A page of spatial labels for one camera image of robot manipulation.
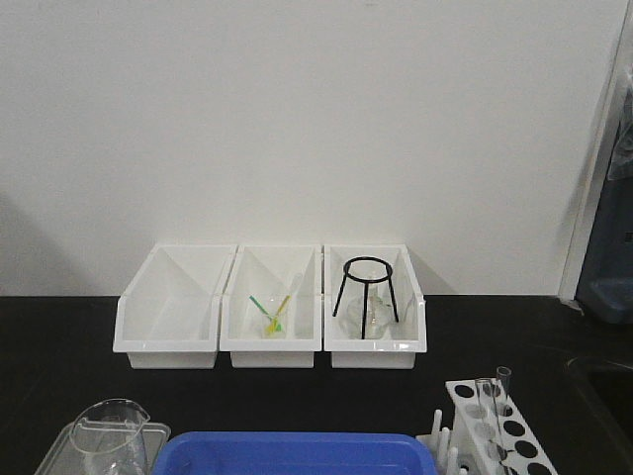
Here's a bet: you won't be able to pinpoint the clear glass test tube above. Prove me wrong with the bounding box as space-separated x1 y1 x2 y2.
475 378 507 464

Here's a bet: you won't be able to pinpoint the test tube in rack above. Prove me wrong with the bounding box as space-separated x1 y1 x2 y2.
496 365 512 417

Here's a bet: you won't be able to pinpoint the white test tube rack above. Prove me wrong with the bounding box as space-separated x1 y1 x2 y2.
416 379 557 474

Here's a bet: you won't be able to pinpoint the grey blue pegboard drying rack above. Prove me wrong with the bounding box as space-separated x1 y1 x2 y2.
576 173 632 325

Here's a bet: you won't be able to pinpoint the middle white storage bin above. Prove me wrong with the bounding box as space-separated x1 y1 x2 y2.
220 244 322 368

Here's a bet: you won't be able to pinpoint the white storage bin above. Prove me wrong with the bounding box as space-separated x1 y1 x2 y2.
220 244 322 368
113 244 237 369
323 244 427 369

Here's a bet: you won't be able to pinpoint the right white storage bin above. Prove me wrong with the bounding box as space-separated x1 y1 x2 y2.
323 244 427 369

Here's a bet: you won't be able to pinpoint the yellow green pipettes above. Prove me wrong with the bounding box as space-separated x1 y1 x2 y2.
248 273 303 339

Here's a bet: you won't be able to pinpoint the clear glass flask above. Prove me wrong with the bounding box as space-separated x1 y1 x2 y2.
339 292 396 339

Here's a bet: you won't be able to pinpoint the left white storage bin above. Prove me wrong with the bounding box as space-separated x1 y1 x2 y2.
113 244 237 369

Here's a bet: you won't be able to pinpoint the blue plastic tray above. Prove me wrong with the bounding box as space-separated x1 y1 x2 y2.
152 431 436 474

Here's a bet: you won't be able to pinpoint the clear glass beaker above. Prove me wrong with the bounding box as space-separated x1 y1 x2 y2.
69 398 149 474

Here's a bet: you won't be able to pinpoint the clear plastic bag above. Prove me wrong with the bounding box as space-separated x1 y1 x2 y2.
607 66 632 181

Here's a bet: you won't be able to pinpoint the grey metal tray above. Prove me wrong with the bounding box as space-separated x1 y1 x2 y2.
35 423 171 475

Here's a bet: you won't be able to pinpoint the black lab sink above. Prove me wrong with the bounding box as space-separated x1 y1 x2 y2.
566 356 632 474

